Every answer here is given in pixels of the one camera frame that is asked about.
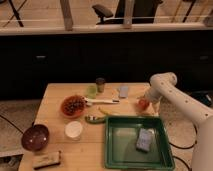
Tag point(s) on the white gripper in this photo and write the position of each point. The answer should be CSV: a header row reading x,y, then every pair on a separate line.
x,y
154,96

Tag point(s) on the brown whiteboard eraser block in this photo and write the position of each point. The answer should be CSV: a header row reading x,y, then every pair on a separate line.
x,y
46,160

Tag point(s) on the dark spice jar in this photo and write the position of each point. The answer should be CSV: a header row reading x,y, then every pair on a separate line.
x,y
100,83

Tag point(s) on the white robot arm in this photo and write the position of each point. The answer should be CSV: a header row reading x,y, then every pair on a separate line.
x,y
163,85

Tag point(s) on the white paper cup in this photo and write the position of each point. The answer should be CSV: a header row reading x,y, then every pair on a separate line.
x,y
73,130

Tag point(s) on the blue grey sponge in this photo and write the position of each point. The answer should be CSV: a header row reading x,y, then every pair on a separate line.
x,y
144,140

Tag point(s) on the black office chair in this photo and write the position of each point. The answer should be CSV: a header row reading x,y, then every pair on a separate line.
x,y
144,12

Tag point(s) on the orange red apple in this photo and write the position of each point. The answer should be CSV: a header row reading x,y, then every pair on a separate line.
x,y
143,104

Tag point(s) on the white handled brush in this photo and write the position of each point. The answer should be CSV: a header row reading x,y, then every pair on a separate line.
x,y
101,101

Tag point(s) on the green plastic cup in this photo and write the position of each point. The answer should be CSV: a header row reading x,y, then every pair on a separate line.
x,y
91,92

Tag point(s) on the orange patterned bowl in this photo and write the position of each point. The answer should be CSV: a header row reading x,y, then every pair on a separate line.
x,y
73,106

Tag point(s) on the dark purple bowl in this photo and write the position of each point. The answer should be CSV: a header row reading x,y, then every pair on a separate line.
x,y
35,138

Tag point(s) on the light blue small cloth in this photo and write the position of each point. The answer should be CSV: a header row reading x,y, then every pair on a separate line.
x,y
123,91

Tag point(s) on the wooden railing post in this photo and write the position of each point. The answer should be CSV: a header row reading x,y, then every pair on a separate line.
x,y
128,12
67,16

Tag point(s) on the green plastic tray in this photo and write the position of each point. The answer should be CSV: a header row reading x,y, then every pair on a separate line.
x,y
133,142

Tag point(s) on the yellow green banana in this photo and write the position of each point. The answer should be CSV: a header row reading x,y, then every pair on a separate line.
x,y
106,112

